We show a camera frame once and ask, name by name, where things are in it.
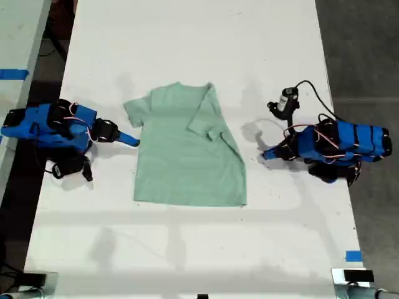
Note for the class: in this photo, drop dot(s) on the silver metal bracket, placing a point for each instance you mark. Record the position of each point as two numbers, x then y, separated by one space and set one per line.
52 285
337 281

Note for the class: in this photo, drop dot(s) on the long blue tape strip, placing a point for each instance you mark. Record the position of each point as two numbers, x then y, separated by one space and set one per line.
14 74

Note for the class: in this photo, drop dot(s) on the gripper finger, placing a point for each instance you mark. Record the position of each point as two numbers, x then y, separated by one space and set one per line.
128 142
272 156
129 137
273 151

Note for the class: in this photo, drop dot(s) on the small black box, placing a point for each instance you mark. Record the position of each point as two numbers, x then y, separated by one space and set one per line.
358 275
35 278

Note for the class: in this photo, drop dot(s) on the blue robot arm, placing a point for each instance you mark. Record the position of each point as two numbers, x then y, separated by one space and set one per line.
352 141
40 127

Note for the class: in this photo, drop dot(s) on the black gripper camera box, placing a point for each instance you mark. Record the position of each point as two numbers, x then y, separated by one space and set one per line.
285 102
67 166

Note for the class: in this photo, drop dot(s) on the short blue tape strip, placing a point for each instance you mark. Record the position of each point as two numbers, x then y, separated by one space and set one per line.
353 256

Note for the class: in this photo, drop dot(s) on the pale green T-shirt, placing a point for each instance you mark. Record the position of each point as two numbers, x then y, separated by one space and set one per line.
187 155

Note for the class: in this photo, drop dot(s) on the grey metal pipe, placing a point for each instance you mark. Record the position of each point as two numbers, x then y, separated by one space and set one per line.
22 294
371 293

